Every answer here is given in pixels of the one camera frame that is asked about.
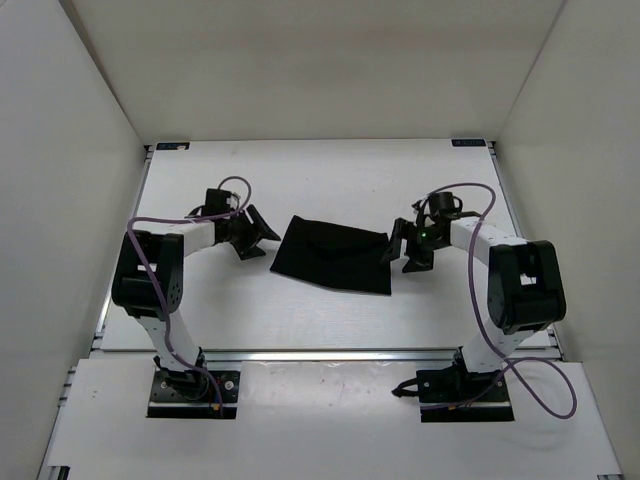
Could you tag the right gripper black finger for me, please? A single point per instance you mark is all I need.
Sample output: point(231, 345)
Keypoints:
point(418, 260)
point(400, 231)

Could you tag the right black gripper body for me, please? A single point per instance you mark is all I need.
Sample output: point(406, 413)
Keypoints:
point(423, 237)

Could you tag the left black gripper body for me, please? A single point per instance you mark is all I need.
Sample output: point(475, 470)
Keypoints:
point(240, 229)

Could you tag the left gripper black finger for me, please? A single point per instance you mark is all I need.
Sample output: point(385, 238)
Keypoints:
point(262, 231)
point(246, 251)

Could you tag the black skirt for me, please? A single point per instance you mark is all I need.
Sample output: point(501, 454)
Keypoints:
point(333, 256)

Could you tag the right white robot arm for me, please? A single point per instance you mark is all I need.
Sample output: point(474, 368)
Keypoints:
point(525, 292)

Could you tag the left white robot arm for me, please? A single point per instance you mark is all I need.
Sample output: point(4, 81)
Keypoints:
point(149, 275)

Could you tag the right table corner label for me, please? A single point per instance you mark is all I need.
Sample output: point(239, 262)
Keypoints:
point(468, 142)

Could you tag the table corner label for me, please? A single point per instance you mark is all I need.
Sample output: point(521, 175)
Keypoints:
point(172, 146)
point(468, 142)

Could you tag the left table corner label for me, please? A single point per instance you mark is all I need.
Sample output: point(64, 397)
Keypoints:
point(172, 146)

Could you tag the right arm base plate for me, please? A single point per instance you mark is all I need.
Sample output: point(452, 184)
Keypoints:
point(456, 395)

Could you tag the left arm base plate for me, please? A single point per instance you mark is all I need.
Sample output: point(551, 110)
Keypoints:
point(194, 396)

